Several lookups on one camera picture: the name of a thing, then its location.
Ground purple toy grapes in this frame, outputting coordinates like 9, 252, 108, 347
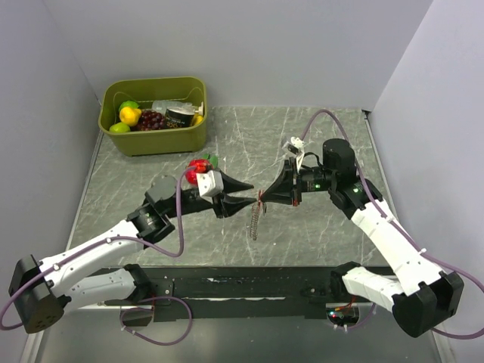
133, 110, 165, 132

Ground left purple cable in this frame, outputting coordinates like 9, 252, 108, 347
0, 168, 197, 346

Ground green toy apple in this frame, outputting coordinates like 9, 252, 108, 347
118, 101, 139, 111

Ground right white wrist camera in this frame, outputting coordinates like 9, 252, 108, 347
281, 137, 306, 172

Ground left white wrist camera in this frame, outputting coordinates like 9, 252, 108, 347
197, 170, 224, 197

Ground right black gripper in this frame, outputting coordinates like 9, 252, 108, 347
261, 157, 336, 206

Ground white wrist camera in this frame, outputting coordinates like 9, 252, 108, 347
197, 170, 224, 197
281, 137, 306, 172

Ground black tin can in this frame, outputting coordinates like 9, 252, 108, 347
165, 107, 194, 129

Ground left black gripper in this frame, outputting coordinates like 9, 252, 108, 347
165, 169, 256, 218

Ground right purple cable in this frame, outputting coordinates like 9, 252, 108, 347
302, 109, 484, 340

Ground purple cable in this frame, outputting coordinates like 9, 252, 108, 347
0, 168, 197, 346
302, 109, 484, 340

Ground yellow toy pear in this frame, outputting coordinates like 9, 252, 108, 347
119, 107, 142, 127

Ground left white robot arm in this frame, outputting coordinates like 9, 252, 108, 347
1, 169, 256, 334

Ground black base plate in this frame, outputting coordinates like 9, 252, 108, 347
98, 265, 379, 322

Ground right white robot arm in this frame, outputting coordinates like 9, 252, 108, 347
260, 137, 464, 337

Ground yellow toy banana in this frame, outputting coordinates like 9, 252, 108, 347
191, 114, 203, 126

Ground clear plastic bottle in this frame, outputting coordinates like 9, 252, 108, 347
151, 100, 193, 113

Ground green toy lime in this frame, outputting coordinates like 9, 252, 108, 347
109, 122, 131, 133

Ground olive green plastic bin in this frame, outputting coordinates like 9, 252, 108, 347
98, 76, 208, 157

